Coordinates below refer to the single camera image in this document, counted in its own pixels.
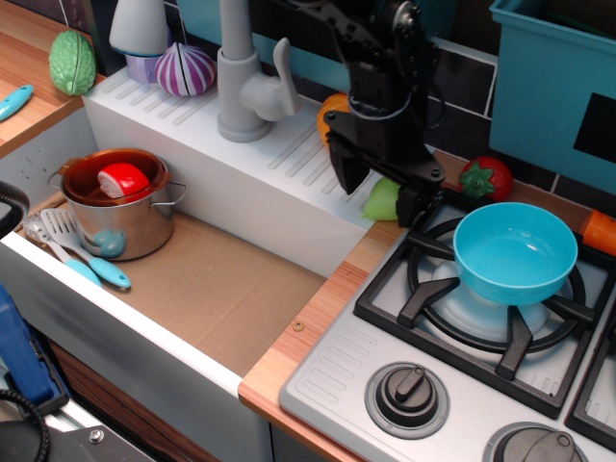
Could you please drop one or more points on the red toy tomato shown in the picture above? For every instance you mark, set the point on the red toy tomato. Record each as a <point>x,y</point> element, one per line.
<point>486,176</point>

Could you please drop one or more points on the red white toy radish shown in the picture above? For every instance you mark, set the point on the red white toy radish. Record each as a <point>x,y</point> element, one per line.
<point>121,179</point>

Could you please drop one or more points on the stainless steel pot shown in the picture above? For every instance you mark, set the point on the stainless steel pot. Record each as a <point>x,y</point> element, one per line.
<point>124,228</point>

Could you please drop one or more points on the grey stove knob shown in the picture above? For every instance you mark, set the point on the grey stove knob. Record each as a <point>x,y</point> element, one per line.
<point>532,442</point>
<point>407,401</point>

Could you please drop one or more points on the grey cone toy bottle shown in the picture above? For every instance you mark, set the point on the grey cone toy bottle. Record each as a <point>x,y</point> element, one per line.
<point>139,33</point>

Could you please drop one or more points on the turquoise plastic bowl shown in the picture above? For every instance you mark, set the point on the turquoise plastic bowl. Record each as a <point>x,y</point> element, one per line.
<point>514,253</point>

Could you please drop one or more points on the orange toy pumpkin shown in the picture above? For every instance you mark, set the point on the orange toy pumpkin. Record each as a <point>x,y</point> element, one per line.
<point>337,102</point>

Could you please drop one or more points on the green bumpy toy vegetable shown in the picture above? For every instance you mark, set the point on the green bumpy toy vegetable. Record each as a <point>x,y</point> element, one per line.
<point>72,63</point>

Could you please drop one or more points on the white sink drainboard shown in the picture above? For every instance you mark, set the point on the white sink drainboard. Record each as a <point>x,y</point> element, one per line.
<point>280,192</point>

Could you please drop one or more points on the turquoise utensil handle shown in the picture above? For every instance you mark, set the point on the turquoise utensil handle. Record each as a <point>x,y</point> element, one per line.
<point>13,102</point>

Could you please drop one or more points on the grey slotted spatula blue handle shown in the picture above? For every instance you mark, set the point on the grey slotted spatula blue handle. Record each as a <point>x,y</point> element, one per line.
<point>64,231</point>

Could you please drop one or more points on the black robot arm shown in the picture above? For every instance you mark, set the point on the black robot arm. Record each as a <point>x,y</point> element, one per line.
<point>391,63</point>

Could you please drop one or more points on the brown translucent bowl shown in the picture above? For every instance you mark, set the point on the brown translucent bowl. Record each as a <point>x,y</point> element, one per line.
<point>79,176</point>

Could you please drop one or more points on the orange toy carrot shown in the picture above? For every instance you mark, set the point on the orange toy carrot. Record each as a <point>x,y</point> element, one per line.
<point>599,232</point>

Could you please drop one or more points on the green toy pear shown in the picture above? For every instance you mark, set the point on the green toy pear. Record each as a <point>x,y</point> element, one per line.
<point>382,201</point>

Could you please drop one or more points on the blue clamp device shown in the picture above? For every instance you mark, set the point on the blue clamp device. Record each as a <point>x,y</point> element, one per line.
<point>30,371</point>

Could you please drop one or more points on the grey spoon blue handle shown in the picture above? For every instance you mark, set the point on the grey spoon blue handle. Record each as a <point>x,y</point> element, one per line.
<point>37,231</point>

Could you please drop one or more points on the turquoise box centre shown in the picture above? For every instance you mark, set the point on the turquoise box centre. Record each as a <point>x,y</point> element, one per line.
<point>313,54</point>

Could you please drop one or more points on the purple striped toy onion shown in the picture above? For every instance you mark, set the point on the purple striped toy onion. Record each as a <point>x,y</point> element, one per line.
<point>185,70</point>

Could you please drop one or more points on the grey toy faucet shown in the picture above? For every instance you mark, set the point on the grey toy faucet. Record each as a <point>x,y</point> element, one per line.
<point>249,100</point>

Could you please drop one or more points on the black stove grate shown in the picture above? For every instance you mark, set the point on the black stove grate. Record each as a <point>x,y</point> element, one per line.
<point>531,353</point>
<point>593,414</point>

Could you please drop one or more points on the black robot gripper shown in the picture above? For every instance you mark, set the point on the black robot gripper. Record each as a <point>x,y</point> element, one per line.
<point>391,144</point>

